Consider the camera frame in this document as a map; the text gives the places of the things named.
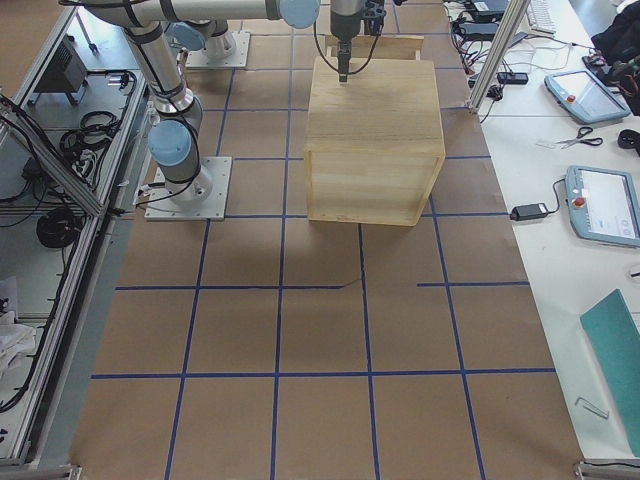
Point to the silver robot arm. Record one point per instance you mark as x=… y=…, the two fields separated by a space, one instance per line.
x=194 y=33
x=173 y=142

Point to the wooden drawer cabinet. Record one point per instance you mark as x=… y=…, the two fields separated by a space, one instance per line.
x=374 y=145

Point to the far teach pendant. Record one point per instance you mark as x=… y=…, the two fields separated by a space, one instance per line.
x=585 y=97

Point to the teach pendant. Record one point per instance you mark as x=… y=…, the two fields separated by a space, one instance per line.
x=585 y=97
x=603 y=205

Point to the black power brick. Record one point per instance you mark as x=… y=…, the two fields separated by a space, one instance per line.
x=527 y=212

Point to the near teach pendant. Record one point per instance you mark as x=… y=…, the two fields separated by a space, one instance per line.
x=603 y=205

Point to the green board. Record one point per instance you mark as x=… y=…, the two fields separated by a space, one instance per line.
x=614 y=339

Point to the metal hex key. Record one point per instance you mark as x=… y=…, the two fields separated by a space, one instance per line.
x=591 y=407

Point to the aluminium frame post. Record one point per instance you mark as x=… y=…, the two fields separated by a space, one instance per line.
x=512 y=18

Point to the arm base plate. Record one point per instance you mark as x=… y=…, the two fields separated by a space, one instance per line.
x=226 y=51
x=205 y=198

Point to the black handled scissors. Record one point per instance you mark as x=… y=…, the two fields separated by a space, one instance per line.
x=582 y=137

